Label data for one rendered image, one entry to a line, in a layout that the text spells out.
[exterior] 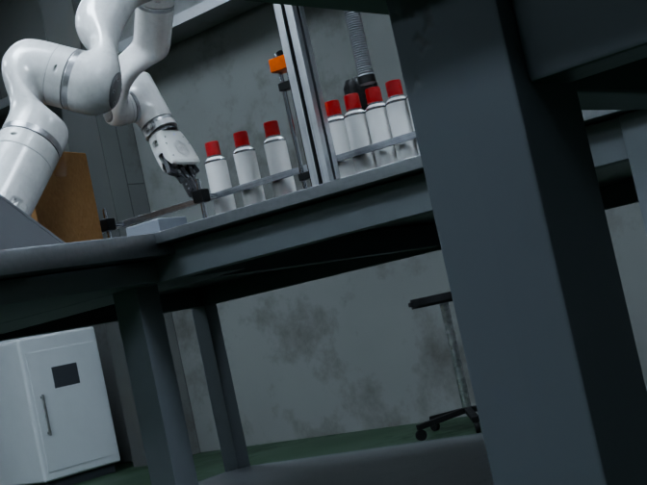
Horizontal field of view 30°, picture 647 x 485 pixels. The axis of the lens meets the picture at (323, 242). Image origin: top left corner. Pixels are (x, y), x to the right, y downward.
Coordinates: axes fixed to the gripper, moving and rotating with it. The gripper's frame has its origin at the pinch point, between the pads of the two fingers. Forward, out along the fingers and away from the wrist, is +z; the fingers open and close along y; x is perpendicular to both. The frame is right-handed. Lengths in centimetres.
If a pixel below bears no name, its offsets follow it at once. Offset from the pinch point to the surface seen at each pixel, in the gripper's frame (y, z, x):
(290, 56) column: -17, 0, -49
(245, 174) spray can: -2.9, 7.7, -16.8
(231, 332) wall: 336, -59, 260
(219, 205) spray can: -2.9, 9.3, -6.5
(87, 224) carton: -23.4, -0.2, 14.2
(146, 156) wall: 341, -183, 257
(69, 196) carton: -27.9, -6.0, 11.1
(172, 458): -62, 64, -12
